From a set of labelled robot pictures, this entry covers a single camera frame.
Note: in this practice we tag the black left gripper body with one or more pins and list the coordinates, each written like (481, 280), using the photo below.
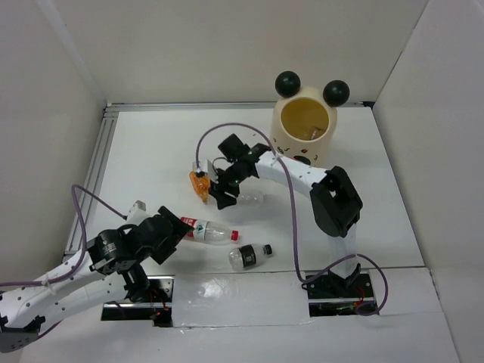
(160, 253)

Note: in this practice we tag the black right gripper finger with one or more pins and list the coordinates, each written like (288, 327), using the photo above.
(226, 198)
(215, 190)

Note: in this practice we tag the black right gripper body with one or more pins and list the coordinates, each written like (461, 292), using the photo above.
(231, 178)

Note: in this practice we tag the small orange plastic bottle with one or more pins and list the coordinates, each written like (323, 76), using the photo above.
(201, 184)

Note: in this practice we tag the red label plastic bottle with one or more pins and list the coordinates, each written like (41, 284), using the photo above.
(210, 232)

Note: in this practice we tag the clear unlabelled plastic bottle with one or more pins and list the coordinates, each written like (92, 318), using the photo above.
(251, 198)

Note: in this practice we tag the black label small bottle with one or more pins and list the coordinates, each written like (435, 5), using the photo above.
(249, 256)

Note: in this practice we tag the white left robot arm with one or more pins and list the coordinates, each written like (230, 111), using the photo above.
(29, 312)

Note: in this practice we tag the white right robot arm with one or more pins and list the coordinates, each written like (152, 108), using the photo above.
(336, 205)

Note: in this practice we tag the cream bin with black ears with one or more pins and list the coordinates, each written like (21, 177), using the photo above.
(305, 118)

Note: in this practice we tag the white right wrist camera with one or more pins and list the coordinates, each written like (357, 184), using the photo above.
(205, 168)

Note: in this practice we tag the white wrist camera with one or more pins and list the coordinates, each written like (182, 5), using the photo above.
(205, 168)
(137, 213)

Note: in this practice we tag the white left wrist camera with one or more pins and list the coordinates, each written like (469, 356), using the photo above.
(137, 213)

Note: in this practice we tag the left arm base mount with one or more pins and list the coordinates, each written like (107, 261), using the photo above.
(155, 306)

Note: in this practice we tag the aluminium frame rail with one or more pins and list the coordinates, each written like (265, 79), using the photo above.
(146, 153)

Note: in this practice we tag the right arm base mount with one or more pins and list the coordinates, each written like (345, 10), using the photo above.
(327, 298)

